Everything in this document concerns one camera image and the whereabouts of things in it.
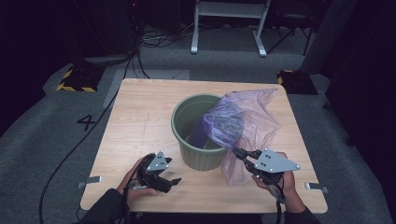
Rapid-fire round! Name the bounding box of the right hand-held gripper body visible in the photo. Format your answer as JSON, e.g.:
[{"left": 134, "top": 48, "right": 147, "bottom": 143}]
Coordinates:
[{"left": 246, "top": 147, "right": 302, "bottom": 185}]

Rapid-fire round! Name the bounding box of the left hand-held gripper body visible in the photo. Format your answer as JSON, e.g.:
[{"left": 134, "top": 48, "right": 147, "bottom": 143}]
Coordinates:
[{"left": 138, "top": 150, "right": 172, "bottom": 194}]

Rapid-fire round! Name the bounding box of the purple plastic trash bag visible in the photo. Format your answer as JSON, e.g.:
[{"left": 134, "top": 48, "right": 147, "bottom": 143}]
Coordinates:
[{"left": 188, "top": 88, "right": 283, "bottom": 188}]

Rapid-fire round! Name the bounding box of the green ribbed trash bin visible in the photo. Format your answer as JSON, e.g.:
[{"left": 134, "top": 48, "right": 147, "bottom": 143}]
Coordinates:
[{"left": 170, "top": 93, "right": 238, "bottom": 173}]

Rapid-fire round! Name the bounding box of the person's left hand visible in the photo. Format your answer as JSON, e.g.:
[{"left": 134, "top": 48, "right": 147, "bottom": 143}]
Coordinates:
[{"left": 116, "top": 157, "right": 159, "bottom": 203}]

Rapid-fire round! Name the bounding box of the person's right hand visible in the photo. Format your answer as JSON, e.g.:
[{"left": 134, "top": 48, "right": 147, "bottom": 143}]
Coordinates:
[{"left": 251, "top": 171, "right": 306, "bottom": 214}]

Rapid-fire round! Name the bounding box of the black yellow striped floor plate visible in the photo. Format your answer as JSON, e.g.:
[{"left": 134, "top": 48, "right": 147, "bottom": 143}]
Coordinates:
[
  {"left": 56, "top": 64, "right": 106, "bottom": 93},
  {"left": 276, "top": 69, "right": 318, "bottom": 96}
]

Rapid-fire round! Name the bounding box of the grey curtain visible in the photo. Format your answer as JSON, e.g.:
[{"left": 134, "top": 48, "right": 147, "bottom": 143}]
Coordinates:
[{"left": 299, "top": 0, "right": 359, "bottom": 76}]

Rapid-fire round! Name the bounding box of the black tripod stand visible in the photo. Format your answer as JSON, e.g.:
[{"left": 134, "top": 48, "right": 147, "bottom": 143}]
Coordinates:
[{"left": 265, "top": 0, "right": 316, "bottom": 57}]

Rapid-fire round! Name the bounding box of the white metal stand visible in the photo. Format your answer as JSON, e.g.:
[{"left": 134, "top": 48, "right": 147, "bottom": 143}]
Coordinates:
[{"left": 190, "top": 0, "right": 272, "bottom": 58}]

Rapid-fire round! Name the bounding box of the black equipment cabinet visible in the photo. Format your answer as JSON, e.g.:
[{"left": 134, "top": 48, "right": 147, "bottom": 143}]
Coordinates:
[{"left": 74, "top": 0, "right": 138, "bottom": 66}]

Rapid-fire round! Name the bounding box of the left hand-held gripper cable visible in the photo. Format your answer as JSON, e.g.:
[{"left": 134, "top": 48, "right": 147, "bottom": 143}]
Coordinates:
[{"left": 121, "top": 153, "right": 157, "bottom": 224}]

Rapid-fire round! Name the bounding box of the hand-held gripper cable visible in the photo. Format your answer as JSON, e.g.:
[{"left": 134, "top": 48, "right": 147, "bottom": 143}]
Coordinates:
[
  {"left": 121, "top": 153, "right": 157, "bottom": 224},
  {"left": 266, "top": 174, "right": 287, "bottom": 224}
]

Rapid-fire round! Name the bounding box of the metal table bracket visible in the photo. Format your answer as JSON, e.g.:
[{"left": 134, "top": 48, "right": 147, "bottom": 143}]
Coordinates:
[
  {"left": 304, "top": 182, "right": 329, "bottom": 194},
  {"left": 77, "top": 175, "right": 103, "bottom": 189}
]

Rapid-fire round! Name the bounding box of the right hand-held gripper cable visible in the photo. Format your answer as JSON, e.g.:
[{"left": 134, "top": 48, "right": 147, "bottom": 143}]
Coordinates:
[{"left": 266, "top": 174, "right": 287, "bottom": 224}]

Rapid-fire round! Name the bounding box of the long black floor cable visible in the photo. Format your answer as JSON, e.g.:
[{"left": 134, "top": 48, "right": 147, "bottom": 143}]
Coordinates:
[{"left": 38, "top": 46, "right": 140, "bottom": 224}]

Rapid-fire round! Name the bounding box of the bundle of floor cables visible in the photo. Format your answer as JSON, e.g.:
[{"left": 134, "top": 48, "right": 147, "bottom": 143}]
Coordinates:
[{"left": 139, "top": 22, "right": 194, "bottom": 49}]

